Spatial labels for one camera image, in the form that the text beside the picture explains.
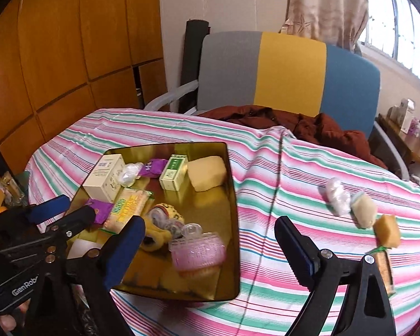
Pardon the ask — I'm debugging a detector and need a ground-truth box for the wooden wardrobe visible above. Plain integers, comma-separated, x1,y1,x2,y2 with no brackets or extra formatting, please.
0,0,167,173

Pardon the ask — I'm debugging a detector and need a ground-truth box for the orange sponge block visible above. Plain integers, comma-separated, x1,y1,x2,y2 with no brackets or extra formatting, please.
373,215,401,248
187,155,227,192

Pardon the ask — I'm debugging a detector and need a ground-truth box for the pink hair roller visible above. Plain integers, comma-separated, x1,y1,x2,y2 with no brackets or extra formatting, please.
168,223,226,272

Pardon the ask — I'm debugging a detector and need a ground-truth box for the purple box on desk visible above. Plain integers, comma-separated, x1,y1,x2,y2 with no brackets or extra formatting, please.
407,117,420,137

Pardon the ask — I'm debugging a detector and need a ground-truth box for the wooden desk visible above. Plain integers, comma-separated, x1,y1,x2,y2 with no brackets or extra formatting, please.
376,114,420,168

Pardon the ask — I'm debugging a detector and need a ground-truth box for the long cracker packet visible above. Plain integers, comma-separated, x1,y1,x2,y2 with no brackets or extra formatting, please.
368,246,396,297

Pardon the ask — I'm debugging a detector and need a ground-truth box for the person's left hand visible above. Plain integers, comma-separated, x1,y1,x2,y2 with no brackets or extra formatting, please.
0,300,30,333

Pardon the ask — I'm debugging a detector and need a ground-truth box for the striped pink green tablecloth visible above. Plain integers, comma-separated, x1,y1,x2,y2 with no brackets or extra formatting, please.
26,108,420,335

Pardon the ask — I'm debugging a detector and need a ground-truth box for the white plastic ball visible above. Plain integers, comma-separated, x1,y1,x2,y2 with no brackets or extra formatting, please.
117,162,144,187
325,178,351,216

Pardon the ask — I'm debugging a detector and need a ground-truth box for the dark red jacket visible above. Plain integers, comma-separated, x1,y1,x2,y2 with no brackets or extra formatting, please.
200,105,387,168

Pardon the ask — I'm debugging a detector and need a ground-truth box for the gold tin box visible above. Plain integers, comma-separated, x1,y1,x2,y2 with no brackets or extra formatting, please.
80,142,240,304

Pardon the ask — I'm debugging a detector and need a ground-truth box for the cream cardboard box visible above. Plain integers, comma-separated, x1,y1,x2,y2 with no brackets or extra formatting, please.
82,154,125,203

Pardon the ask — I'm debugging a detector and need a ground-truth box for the green yellow small carton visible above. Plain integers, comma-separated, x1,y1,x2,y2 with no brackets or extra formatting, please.
159,154,188,192

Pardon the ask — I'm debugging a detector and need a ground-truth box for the grey yellow blue chair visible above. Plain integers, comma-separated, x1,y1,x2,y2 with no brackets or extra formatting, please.
145,31,410,181

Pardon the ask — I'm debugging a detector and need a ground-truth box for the white milk carton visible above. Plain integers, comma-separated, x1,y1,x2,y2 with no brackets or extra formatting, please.
398,99,415,134

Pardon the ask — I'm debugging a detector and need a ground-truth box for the cream loofah sponge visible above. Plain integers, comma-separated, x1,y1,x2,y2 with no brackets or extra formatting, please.
351,192,378,229

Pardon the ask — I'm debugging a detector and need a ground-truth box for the purple snack packet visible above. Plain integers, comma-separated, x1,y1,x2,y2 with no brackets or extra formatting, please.
138,158,168,178
85,199,114,225

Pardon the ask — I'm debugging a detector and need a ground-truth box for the window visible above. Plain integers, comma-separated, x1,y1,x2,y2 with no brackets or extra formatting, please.
359,0,420,79

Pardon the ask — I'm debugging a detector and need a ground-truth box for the yellow green cracker packet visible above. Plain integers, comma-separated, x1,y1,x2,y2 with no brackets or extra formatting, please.
102,188,152,234

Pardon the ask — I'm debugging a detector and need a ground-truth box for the patterned beige curtain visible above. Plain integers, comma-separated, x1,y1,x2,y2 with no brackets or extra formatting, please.
281,0,369,51

